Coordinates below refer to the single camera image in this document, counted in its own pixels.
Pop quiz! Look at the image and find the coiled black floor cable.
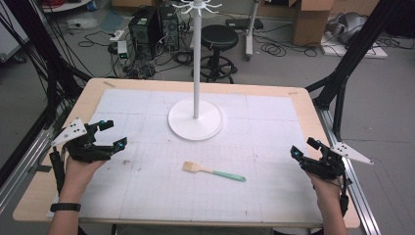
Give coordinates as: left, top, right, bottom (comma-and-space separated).
259, 41, 319, 59

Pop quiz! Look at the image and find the white grid mat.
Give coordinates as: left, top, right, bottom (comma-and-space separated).
47, 88, 324, 226

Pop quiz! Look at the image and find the flat black device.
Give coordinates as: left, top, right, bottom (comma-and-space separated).
225, 17, 265, 31

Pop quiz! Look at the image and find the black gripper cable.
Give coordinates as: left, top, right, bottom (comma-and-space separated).
338, 171, 352, 217
48, 146, 67, 196

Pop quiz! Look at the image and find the aluminium rail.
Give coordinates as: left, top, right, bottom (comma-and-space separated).
0, 106, 67, 214
313, 105, 382, 235

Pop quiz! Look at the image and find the small white device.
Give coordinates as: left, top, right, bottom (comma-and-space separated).
115, 40, 129, 60

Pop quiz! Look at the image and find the white cabinet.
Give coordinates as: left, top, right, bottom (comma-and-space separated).
0, 0, 31, 64

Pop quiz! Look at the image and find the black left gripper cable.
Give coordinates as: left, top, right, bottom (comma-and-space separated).
48, 146, 67, 196

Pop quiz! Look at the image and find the round white table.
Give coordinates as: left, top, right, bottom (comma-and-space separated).
41, 0, 93, 14

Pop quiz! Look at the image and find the white hook stand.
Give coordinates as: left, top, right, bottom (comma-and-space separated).
167, 0, 225, 142

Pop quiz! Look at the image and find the black metal frame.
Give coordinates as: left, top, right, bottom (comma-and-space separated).
304, 0, 415, 143
0, 0, 93, 187

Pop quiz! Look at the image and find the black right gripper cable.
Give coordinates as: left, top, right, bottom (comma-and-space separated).
338, 171, 352, 217

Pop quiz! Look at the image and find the grey bundled equipment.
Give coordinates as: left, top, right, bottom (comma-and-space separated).
325, 12, 369, 45

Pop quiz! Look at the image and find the black computer tower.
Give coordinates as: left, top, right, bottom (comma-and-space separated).
158, 4, 181, 52
127, 6, 161, 61

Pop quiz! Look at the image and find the black wristband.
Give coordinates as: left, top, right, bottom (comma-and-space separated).
50, 202, 82, 213

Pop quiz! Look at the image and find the teal handled wooden spatula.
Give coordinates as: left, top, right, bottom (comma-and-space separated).
181, 161, 248, 183

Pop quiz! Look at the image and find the black round stool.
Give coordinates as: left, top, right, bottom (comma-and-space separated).
191, 23, 241, 85

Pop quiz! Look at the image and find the white floor stand pole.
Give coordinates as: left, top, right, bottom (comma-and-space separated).
244, 0, 261, 62

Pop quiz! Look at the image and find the white floor board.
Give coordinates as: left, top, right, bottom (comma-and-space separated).
320, 31, 390, 60

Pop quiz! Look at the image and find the person's left hand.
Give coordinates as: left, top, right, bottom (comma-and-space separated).
59, 157, 108, 198

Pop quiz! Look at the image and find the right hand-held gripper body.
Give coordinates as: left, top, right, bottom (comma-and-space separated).
299, 141, 375, 181

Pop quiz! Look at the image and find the cardboard box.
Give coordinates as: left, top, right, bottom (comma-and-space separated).
291, 0, 337, 47

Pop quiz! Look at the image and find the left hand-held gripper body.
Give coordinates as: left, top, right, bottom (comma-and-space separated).
51, 117, 115, 164

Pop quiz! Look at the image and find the person's right hand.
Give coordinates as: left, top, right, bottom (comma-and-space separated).
306, 172, 343, 201

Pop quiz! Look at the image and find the white power strip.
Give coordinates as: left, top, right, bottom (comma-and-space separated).
109, 29, 127, 43

